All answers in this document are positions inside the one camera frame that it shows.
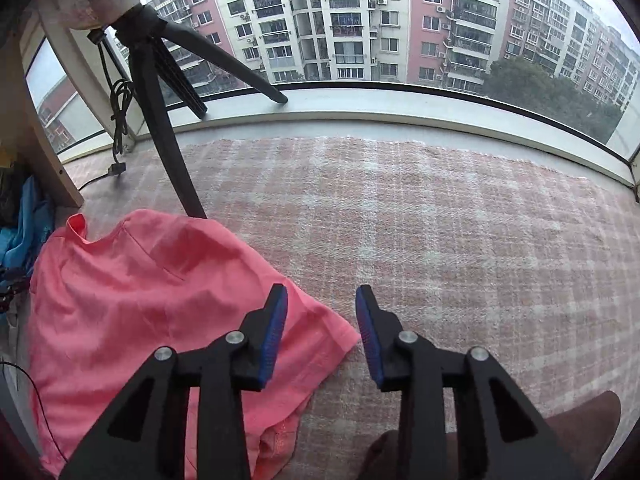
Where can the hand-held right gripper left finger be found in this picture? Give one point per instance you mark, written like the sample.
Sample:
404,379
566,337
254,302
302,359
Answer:
272,340

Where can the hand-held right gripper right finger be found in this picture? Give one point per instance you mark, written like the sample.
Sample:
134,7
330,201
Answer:
370,340

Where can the pink t-shirt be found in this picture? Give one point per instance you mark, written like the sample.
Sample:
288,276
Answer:
150,285

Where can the pink plaid cloth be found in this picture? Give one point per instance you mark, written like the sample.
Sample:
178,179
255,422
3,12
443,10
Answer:
450,235

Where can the black tripod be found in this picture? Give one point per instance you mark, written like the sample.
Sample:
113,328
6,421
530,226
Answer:
160,110

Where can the blue garment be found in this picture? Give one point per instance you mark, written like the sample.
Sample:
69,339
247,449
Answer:
25,240

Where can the white window frame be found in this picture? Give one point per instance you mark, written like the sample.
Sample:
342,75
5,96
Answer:
400,105

